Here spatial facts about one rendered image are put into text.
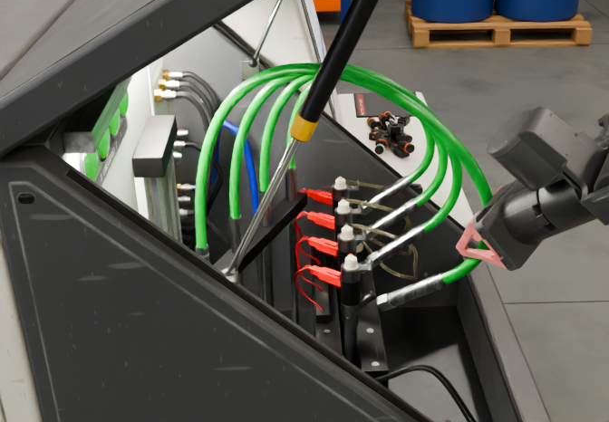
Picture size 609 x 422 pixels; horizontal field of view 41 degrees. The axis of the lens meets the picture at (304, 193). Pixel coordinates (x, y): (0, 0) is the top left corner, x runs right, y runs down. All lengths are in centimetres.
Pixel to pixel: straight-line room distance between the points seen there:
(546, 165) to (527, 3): 516
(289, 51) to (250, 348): 70
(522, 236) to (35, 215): 49
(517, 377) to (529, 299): 188
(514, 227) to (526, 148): 12
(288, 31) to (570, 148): 66
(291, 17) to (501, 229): 60
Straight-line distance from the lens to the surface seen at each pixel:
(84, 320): 75
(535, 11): 596
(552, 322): 300
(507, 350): 127
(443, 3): 583
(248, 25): 134
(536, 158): 80
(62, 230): 71
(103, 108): 80
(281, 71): 94
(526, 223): 87
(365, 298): 114
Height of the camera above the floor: 172
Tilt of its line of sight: 27 degrees down
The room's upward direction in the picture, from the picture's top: 1 degrees counter-clockwise
